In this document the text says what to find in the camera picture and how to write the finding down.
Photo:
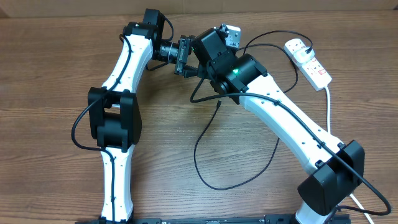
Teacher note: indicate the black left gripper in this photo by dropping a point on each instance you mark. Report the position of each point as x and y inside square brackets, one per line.
[186, 70]

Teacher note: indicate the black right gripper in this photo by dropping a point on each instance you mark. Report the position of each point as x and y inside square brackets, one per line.
[204, 71]

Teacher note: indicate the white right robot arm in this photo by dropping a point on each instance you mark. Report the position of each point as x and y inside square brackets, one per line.
[334, 169]

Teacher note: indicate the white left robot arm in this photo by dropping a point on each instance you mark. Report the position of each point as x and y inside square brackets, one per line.
[113, 110]

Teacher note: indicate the white charger plug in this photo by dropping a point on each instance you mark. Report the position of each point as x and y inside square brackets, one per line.
[303, 55]

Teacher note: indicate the white power strip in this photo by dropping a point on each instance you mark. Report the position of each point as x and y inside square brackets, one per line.
[313, 71]

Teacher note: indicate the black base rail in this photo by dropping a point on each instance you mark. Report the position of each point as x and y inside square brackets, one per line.
[267, 219]

